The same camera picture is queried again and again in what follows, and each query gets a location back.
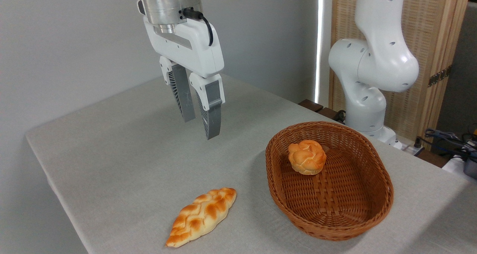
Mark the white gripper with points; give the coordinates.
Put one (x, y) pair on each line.
(193, 53)

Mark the round knotted bread roll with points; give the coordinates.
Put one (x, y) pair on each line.
(307, 157)

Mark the long braided bread loaf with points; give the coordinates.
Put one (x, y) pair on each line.
(201, 215)

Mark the brown oval wicker basket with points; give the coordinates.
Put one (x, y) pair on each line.
(335, 202)

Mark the grey tablecloth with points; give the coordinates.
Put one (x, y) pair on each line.
(130, 153)

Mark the dark brown wooden block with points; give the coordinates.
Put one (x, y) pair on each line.
(328, 113)
(311, 105)

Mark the dark metal screen hinge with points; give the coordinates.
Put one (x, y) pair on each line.
(439, 76)

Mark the wooden woven folding screen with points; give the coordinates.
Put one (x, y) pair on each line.
(432, 30)

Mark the dark grey partition panel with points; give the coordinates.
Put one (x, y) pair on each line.
(460, 79)

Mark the grey plastic box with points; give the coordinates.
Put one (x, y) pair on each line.
(471, 166)

